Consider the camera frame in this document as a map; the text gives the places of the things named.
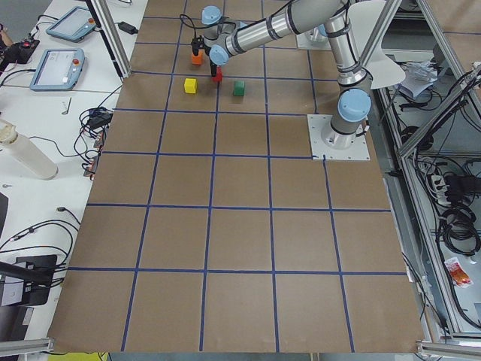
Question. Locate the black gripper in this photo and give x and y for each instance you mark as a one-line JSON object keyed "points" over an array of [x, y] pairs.
{"points": [[214, 69]]}

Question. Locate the red wooden block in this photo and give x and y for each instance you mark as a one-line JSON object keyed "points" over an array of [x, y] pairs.
{"points": [[217, 78]]}

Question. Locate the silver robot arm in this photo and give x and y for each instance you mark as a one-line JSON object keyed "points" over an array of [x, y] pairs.
{"points": [[224, 38]]}

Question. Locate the orange wooden block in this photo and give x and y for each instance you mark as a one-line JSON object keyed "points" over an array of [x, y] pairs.
{"points": [[197, 59]]}

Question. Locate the yellow wooden block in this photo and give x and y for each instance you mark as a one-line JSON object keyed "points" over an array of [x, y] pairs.
{"points": [[190, 85]]}

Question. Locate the green wooden block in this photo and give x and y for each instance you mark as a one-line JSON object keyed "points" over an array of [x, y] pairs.
{"points": [[239, 88]]}

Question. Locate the black power adapter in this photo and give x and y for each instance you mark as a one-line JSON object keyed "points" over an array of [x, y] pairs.
{"points": [[127, 28]]}

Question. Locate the upper blue teach pendant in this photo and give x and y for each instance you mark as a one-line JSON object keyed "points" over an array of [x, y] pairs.
{"points": [[73, 26]]}

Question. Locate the blue teach pendant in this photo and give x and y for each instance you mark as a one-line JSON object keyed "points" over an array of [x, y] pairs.
{"points": [[73, 26], [58, 70]]}

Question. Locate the hex key tool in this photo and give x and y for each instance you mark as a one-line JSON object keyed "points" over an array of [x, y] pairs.
{"points": [[66, 106]]}

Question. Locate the lower blue teach pendant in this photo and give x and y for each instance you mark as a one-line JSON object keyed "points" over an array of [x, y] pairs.
{"points": [[58, 70]]}

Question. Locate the white cardboard tube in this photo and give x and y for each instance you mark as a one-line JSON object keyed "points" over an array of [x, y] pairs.
{"points": [[26, 153]]}

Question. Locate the white power strip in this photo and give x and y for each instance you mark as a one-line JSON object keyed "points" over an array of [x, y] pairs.
{"points": [[438, 189]]}

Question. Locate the red snack packet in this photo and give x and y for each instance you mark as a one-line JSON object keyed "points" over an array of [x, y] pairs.
{"points": [[457, 273]]}

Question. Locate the aluminium frame post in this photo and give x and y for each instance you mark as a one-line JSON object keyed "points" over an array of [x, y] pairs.
{"points": [[110, 36]]}

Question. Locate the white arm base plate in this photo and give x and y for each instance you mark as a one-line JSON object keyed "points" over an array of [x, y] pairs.
{"points": [[326, 144]]}

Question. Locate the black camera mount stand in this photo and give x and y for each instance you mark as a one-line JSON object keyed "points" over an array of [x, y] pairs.
{"points": [[27, 281]]}

